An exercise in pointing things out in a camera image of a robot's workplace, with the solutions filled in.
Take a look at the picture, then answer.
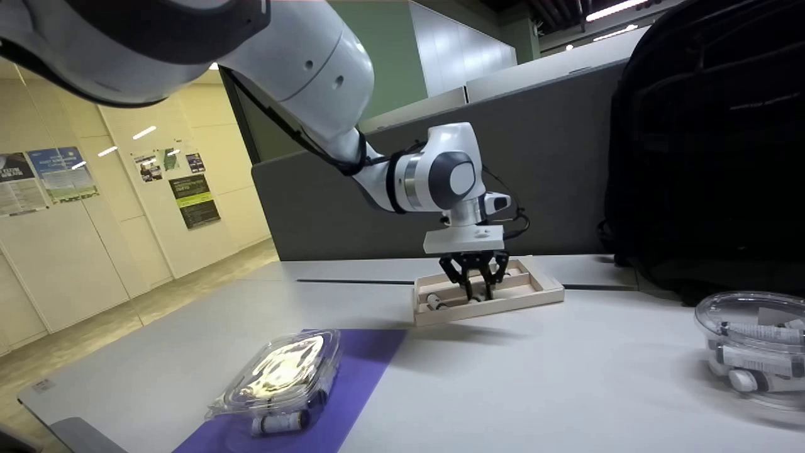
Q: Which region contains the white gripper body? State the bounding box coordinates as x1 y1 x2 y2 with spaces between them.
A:
419 217 511 256

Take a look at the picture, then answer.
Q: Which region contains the wooden compartment tray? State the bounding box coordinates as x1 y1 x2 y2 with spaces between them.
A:
406 256 567 328

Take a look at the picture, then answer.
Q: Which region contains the purple mat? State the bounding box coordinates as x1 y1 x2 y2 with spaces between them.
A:
170 328 413 453

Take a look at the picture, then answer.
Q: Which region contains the grey desk partition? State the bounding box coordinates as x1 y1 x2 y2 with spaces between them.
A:
249 24 640 264

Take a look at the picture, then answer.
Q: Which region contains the black backpack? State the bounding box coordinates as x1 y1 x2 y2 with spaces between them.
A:
600 0 805 308

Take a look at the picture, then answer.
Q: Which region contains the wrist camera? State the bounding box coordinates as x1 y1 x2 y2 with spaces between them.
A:
479 190 516 219

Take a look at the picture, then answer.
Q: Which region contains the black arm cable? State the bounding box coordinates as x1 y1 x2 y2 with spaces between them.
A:
223 73 398 181

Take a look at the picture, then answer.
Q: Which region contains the dark wall poster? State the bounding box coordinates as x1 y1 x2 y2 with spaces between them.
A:
165 171 223 233

